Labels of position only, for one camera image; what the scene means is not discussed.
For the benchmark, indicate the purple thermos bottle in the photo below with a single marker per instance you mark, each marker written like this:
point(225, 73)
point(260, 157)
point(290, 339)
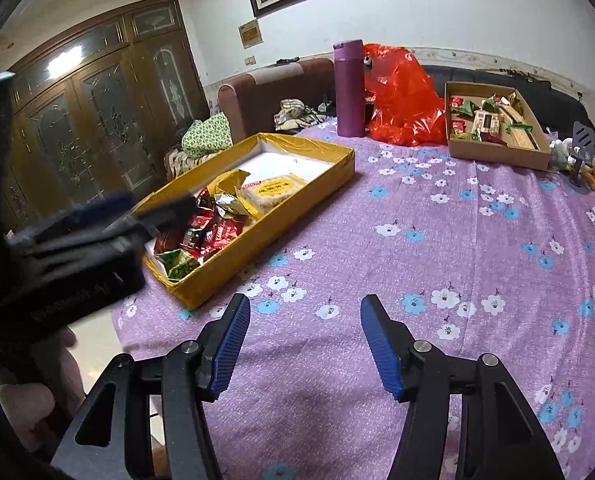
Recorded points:
point(349, 88)

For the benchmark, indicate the red plastic bag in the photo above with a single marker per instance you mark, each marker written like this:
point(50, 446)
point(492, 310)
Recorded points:
point(405, 107)

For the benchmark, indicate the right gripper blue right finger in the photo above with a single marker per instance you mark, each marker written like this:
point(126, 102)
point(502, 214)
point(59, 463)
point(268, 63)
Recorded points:
point(390, 343)

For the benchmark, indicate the dark red snack packet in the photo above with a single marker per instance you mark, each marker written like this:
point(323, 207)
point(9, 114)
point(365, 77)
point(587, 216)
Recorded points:
point(197, 228)

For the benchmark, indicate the green patterned cushion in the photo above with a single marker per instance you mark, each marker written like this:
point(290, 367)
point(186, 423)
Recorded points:
point(207, 137)

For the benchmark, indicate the yellow gold snack packet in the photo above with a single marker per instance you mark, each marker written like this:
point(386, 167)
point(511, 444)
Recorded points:
point(228, 182)

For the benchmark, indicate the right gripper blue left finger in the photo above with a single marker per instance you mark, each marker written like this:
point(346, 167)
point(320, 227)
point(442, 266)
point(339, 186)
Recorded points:
point(221, 342)

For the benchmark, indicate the purple floral tablecloth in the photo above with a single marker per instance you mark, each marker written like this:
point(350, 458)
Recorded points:
point(473, 257)

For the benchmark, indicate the yellow gold tray box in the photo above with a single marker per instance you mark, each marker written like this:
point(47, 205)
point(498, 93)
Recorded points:
point(325, 166)

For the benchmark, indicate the brown armchair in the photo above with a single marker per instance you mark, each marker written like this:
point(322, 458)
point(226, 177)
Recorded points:
point(251, 100)

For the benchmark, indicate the brown cardboard snack box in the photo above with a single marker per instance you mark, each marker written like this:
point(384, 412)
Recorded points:
point(489, 123)

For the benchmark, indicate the wooden cabinet doors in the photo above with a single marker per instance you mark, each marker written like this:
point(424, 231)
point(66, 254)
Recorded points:
point(97, 108)

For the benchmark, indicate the green pea snack packet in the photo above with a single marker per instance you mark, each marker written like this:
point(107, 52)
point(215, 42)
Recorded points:
point(178, 263)

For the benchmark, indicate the long yellow rice cracker pack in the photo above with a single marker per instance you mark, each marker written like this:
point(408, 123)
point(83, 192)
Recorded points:
point(264, 195)

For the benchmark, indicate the red black snack packet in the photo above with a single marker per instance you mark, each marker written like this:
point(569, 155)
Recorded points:
point(223, 232)

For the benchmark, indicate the grey phone stand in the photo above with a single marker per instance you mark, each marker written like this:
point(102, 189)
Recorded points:
point(583, 153)

